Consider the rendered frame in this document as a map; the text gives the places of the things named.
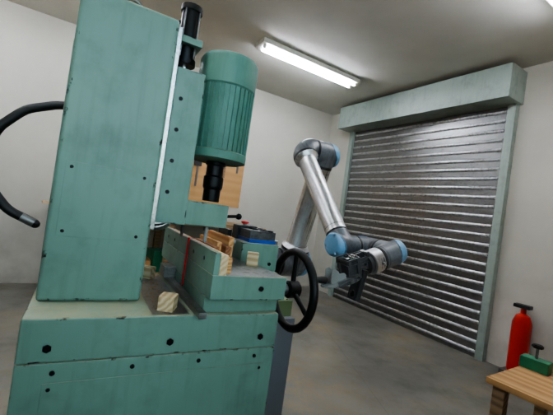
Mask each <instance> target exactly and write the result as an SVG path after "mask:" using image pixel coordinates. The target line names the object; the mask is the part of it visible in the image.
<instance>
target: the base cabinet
mask: <svg viewBox="0 0 553 415"><path fill-rule="evenodd" d="M273 351H274V346H267V347H245V348H234V349H222V350H211V351H200V352H178V353H167V354H156V355H145V356H133V357H111V358H101V359H89V360H78V361H56V362H45V363H34V364H22V365H14V367H13V372H12V382H11V388H10V394H9V400H8V405H7V415H265V408H266V402H267V392H268V386H269V380H270V374H271V368H272V357H273Z"/></svg>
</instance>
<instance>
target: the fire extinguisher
mask: <svg viewBox="0 0 553 415"><path fill-rule="evenodd" d="M513 306H515V307H518V308H521V312H520V313H518V314H516V315H515V316H514V318H513V319H512V324H511V330H510V336H509V348H508V355H507V361H506V366H503V367H500V368H499V370H498V373H499V372H501V371H506V370H508V369H511V368H514V367H517V366H519V358H520V355H522V354H524V353H527V354H529V348H530V342H531V336H532V321H531V318H530V317H529V316H528V315H527V310H533V306H529V305H524V304H521V303H517V302H516V303H514V304H513Z"/></svg>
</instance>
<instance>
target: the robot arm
mask: <svg viewBox="0 0 553 415"><path fill-rule="evenodd" d="M293 157H294V161H295V164H296V165H297V166H298V167H299V168H300V169H301V171H302V174H303V176H304V179H305V181H304V186H303V188H302V192H301V195H300V199H299V202H298V205H297V208H296V211H295V215H294V219H293V222H292V224H291V227H290V232H289V235H288V238H287V240H284V241H283V242H282V244H281V248H279V247H278V253H277V259H276V260H278V258H279V257H280V255H281V254H282V253H283V252H284V251H286V250H287V249H291V248H297V249H301V250H303V251H304V252H305V253H306V254H307V255H308V256H309V257H310V253H309V249H308V247H307V244H308V240H309V236H310V233H311V231H312V228H313V225H314V220H315V217H316V215H317V213H318V215H319V218H320V221H321V222H322V225H323V229H324V231H325V233H326V238H325V241H324V245H325V250H326V251H327V253H328V254H329V255H331V256H332V257H336V263H337V267H338V269H339V272H338V271H337V270H336V269H334V270H331V269H330V268H329V267H327V268H326V269H325V277H327V278H328V282H327V283H321V285H320V286H321V287H324V288H335V287H344V286H349V285H350V288H349V291H348V294H347V297H348V298H350V299H352V300H353V301H360V298H361V295H362V291H363V289H364V285H365V280H366V278H367V274H371V275H374V274H376V273H380V272H382V271H383V270H386V269H388V268H391V267H393V266H396V265H398V264H401V263H403V262H404V261H406V259H407V248H406V246H405V245H404V244H403V243H402V242H401V241H400V240H391V241H385V240H378V239H375V238H370V237H368V236H365V235H359V236H357V235H350V233H349V231H348V229H347V227H346V225H345V223H344V221H343V219H342V216H341V213H340V212H339V210H338V208H337V205H336V203H335V200H334V198H333V196H332V193H331V191H330V189H329V187H328V184H327V182H328V176H329V174H330V172H331V170H332V168H333V167H336V166H337V165H338V163H339V161H340V151H339V148H338V147H337V146H336V145H334V144H331V143H330V142H323V141H320V140H317V139H314V138H307V139H305V140H303V141H301V142H300V143H299V144H298V145H297V146H296V147H295V150H294V154H293ZM310 258H311V257H310ZM293 263H294V256H290V257H289V258H288V259H287V260H286V261H285V262H284V263H283V265H282V267H281V271H280V274H279V275H281V276H291V274H292V269H293ZM306 273H307V270H306V267H305V266H304V263H303V262H302V260H301V259H300V258H299V260H298V266H297V273H296V277H298V276H304V275H305V274H306Z"/></svg>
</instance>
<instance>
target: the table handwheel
mask: <svg viewBox="0 0 553 415"><path fill-rule="evenodd" d="M290 256H294V263H293V269H292V274H291V280H290V281H286V291H285V297H286V298H294V299H295V301H296V303H297V305H298V306H299V308H300V310H301V312H302V314H303V316H304V317H303V319H302V320H301V321H300V322H299V323H298V324H290V323H288V322H287V321H286V319H285V318H284V316H283V315H282V313H281V309H280V306H279V303H278V300H277V303H276V310H275V311H276V312H277V313H278V321H277V322H278V324H279V325H280V326H281V327H282V328H283V329H284V330H285V331H287V332H289V333H299V332H301V331H303V330H304V329H306V328H307V327H308V325H309V324H310V322H311V321H312V319H313V317H314V314H315V311H316V309H317V304H318V277H317V273H316V270H315V267H314V264H313V262H312V260H311V258H310V257H309V256H308V255H307V254H306V253H305V252H304V251H303V250H301V249H297V248H291V249H287V250H286V251H284V252H283V253H282V254H281V255H280V257H279V258H278V260H277V261H276V270H275V272H276V273H278V274H280V271H281V267H282V265H283V263H284V262H285V261H286V260H287V259H288V258H289V257H290ZM299 258H300V259H301V260H302V262H303V263H304V266H305V267H306V270H307V273H308V275H309V288H310V292H309V304H308V308H307V310H306V309H305V307H304V305H303V304H302V302H301V300H300V294H301V292H302V287H301V285H300V283H299V282H298V281H296V273H297V266H298V260H299Z"/></svg>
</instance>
